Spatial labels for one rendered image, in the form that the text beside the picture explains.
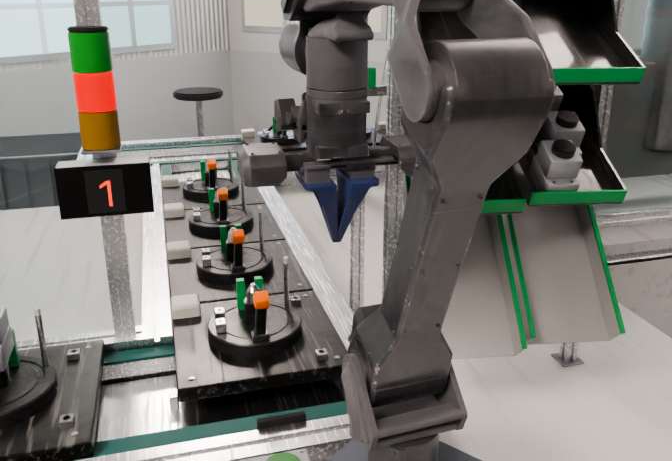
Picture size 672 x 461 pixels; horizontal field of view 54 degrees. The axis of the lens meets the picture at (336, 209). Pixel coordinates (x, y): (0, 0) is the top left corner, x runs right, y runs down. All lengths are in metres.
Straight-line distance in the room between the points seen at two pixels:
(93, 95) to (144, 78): 4.77
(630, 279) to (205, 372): 1.21
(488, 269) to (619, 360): 0.36
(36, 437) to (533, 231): 0.73
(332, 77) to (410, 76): 0.22
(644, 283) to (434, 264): 1.44
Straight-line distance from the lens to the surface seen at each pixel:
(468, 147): 0.39
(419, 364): 0.53
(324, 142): 0.61
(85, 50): 0.90
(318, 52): 0.60
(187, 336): 1.02
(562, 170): 0.91
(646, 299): 1.90
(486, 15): 0.44
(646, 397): 1.16
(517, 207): 0.87
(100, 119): 0.91
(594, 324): 1.02
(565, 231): 1.06
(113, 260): 1.01
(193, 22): 5.99
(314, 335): 1.00
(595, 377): 1.18
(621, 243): 1.77
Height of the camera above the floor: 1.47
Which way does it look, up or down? 19 degrees down
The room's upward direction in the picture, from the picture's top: straight up
